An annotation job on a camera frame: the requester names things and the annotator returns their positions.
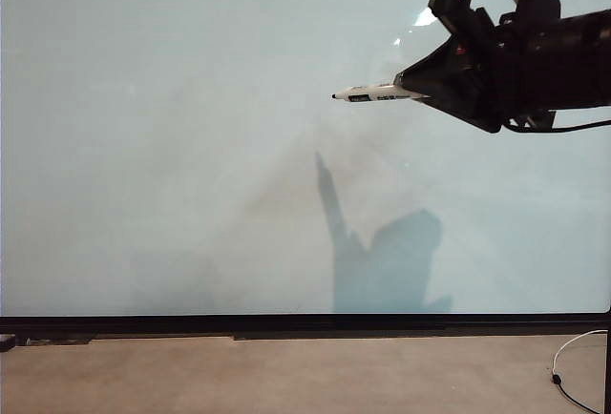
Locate black whiteboard stand post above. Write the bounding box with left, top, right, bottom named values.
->
left=603, top=307, right=611, bottom=414

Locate white floor cable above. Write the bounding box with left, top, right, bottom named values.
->
left=551, top=329, right=608, bottom=414

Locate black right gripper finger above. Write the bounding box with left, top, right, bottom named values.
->
left=392, top=34, right=479, bottom=89
left=403, top=72, right=503, bottom=135

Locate large white glass whiteboard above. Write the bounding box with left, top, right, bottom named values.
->
left=0, top=0, right=611, bottom=317

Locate black whiteboard bottom frame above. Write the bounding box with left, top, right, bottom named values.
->
left=0, top=313, right=611, bottom=342

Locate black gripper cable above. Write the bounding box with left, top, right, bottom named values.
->
left=501, top=116, right=611, bottom=135

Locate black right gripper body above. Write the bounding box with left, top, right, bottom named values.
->
left=455, top=15, right=572, bottom=130

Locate white whiteboard marker pen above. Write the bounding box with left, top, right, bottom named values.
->
left=330, top=80, right=432, bottom=104

